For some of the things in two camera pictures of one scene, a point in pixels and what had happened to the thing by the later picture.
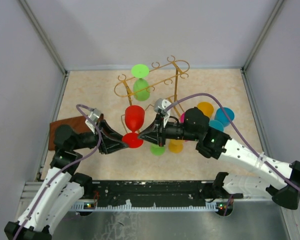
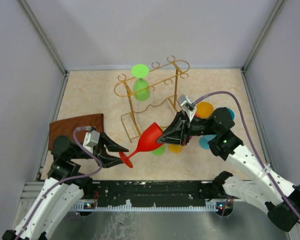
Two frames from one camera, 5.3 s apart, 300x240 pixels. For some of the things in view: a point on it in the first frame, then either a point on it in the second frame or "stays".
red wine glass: x=134 y=120 -> x=148 y=142
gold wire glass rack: x=158 y=85 stays
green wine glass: x=141 y=88 stays
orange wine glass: x=206 y=108 stays
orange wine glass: x=175 y=146 stays
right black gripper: x=150 y=133 -> x=178 y=131
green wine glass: x=156 y=150 stays
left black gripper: x=109 y=145 -> x=112 y=146
